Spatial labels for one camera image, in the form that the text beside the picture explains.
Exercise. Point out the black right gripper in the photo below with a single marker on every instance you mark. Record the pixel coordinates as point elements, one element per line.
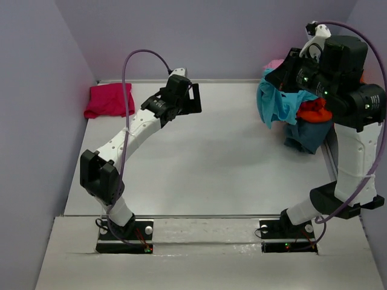
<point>282,76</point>

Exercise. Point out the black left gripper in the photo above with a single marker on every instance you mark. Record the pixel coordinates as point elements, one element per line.
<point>193,106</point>

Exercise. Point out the turquoise t-shirt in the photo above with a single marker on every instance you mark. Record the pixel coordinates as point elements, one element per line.
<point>274,105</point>

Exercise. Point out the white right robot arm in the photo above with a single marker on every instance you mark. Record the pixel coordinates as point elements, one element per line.
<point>358,111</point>

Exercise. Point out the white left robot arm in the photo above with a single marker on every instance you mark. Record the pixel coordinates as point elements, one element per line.
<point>101,171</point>

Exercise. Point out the pink t-shirt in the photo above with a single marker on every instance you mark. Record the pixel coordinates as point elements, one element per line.
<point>273,64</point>

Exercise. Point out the orange t-shirt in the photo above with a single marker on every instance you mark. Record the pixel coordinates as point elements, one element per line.
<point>314,111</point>

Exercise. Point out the slate blue t-shirt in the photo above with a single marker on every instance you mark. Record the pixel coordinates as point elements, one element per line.
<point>306,137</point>

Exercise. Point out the folded magenta t-shirt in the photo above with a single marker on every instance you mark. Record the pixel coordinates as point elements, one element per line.
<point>106,100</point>

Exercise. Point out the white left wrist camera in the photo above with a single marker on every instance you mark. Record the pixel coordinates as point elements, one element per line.
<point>178,74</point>

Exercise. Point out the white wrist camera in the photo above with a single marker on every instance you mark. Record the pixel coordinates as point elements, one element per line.
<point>317,34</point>
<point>178,74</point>

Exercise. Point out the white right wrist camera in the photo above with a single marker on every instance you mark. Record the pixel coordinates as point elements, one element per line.
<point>317,34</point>

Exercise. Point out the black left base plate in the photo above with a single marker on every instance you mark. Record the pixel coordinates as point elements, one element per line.
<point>136,241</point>

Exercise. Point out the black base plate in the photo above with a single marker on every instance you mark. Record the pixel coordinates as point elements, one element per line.
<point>299,239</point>
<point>136,241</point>

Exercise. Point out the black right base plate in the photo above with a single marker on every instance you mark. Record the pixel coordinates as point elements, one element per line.
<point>299,239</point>

